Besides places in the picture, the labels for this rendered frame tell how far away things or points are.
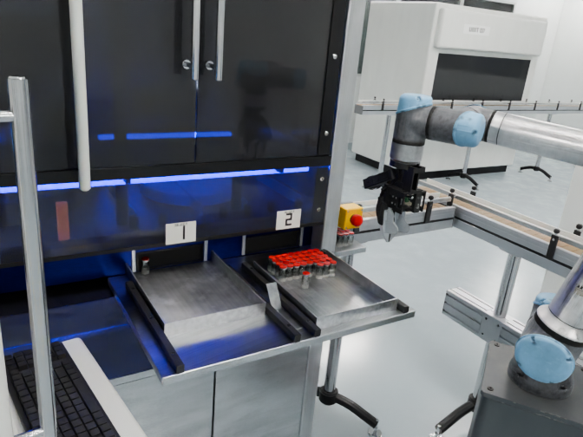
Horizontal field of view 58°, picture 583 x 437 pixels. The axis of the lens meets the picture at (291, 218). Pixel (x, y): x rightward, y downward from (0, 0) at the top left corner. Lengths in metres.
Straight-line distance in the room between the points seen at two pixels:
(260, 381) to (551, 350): 0.98
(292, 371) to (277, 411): 0.16
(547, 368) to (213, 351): 0.71
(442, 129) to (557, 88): 9.30
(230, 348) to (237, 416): 0.70
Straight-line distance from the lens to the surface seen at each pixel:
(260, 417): 1.95
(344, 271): 1.60
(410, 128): 1.21
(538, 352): 1.24
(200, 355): 1.19
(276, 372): 1.86
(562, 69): 10.45
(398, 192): 1.24
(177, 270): 1.55
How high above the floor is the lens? 1.57
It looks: 20 degrees down
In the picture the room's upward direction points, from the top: 5 degrees clockwise
